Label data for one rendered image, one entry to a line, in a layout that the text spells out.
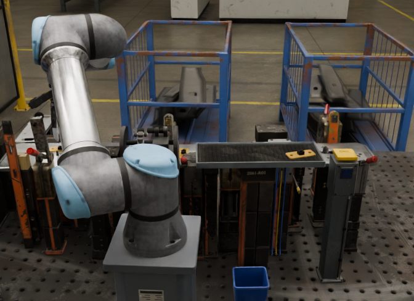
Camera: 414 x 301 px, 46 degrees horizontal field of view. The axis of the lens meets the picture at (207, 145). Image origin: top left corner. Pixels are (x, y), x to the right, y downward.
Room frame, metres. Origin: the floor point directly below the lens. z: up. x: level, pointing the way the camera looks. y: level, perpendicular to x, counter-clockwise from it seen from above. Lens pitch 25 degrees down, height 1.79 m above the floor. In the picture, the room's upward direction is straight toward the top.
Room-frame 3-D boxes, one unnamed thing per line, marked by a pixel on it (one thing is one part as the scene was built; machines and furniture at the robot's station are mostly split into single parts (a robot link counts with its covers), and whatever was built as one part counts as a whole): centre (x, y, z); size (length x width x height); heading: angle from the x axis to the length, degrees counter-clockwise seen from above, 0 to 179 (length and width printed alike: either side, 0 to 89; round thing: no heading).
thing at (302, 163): (1.29, -0.15, 1.16); 0.37 x 0.14 x 0.02; 91
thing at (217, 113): (3.96, 0.21, 0.47); 1.20 x 0.80 x 0.95; 176
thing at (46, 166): (1.45, 0.55, 0.88); 0.07 x 0.06 x 0.35; 1
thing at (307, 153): (1.29, -0.28, 1.17); 0.08 x 0.04 x 0.01; 107
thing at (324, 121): (1.82, -0.50, 0.88); 0.15 x 0.11 x 0.36; 1
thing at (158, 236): (0.96, 0.12, 1.15); 0.15 x 0.15 x 0.10
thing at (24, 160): (1.49, 0.63, 0.88); 0.04 x 0.04 x 0.36; 1
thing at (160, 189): (0.95, 0.13, 1.27); 0.13 x 0.12 x 0.14; 110
